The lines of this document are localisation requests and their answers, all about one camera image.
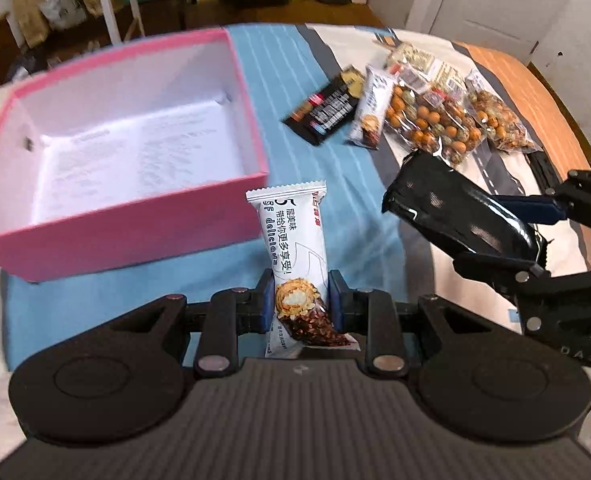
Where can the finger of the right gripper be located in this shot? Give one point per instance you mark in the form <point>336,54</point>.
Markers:
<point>547,209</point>
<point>504,275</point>

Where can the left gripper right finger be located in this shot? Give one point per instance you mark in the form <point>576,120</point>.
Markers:
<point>371,314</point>

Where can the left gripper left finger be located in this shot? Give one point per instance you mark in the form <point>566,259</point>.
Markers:
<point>229,314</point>

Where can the white snack bar wrapper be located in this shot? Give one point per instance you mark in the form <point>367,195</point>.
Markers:
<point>293,234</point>

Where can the clear bag of nuts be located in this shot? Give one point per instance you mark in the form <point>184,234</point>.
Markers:
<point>432,122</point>

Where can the cream noodle packet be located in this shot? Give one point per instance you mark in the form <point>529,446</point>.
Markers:
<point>419,68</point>

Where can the black protein bar packet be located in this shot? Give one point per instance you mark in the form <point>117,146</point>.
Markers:
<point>325,111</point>

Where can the black glossy snack packet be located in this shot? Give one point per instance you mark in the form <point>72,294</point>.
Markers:
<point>456,215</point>

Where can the pink cardboard box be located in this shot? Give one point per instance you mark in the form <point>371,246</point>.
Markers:
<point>128,155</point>

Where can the white door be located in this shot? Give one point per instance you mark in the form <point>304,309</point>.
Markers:
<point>512,26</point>

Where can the white rolling side table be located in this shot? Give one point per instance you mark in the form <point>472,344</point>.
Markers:
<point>135,29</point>

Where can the brown paper bag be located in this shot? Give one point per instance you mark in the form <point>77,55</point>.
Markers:
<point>32,22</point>

